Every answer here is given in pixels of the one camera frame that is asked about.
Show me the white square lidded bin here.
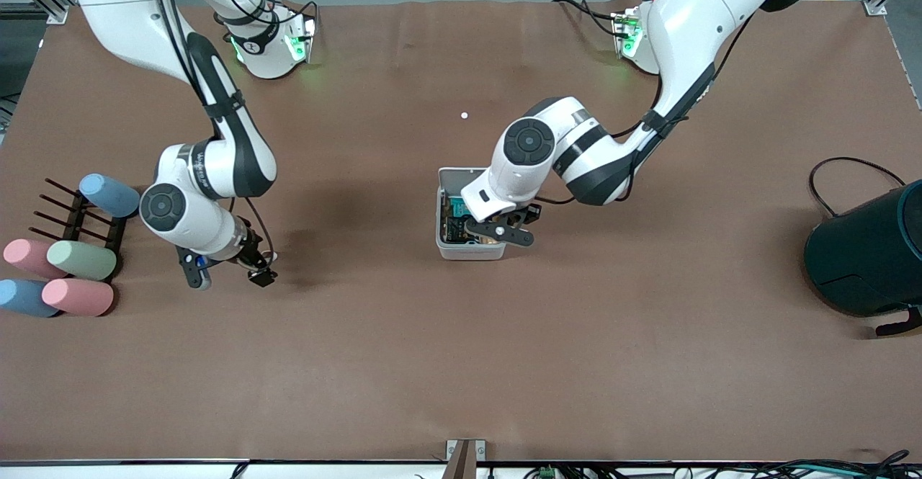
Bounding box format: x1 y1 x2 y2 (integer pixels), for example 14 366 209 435
436 167 507 261

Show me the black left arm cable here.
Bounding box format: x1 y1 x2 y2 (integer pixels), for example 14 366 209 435
537 11 757 207

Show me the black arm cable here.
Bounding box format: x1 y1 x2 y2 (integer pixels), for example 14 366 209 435
146 0 279 264
537 11 757 207

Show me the grey metal table bracket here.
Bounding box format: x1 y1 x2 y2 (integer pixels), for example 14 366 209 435
445 439 486 479

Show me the black cup rack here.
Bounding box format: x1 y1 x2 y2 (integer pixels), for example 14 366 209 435
29 178 129 278

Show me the white table edge rail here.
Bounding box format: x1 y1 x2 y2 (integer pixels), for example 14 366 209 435
0 459 922 479

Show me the thin black looped cable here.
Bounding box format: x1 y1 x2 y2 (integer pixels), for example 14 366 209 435
808 156 907 218

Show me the green cup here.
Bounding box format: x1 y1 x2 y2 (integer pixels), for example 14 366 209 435
46 240 118 282

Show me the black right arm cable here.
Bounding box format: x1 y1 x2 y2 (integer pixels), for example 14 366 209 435
146 0 279 264

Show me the brown table cover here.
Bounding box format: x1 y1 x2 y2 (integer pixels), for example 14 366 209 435
0 0 922 464

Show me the pink cup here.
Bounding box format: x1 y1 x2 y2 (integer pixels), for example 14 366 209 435
2 238 66 279
41 278 115 318

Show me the dark teal round bin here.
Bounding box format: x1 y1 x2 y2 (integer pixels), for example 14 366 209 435
804 179 922 338

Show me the green lit base connector box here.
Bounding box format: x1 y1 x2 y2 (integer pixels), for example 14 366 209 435
286 14 318 64
610 6 644 61

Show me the blue cup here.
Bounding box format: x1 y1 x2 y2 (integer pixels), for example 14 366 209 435
78 173 142 219
0 279 60 319

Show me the black cable bundle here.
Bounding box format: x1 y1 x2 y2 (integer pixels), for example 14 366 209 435
749 449 922 479

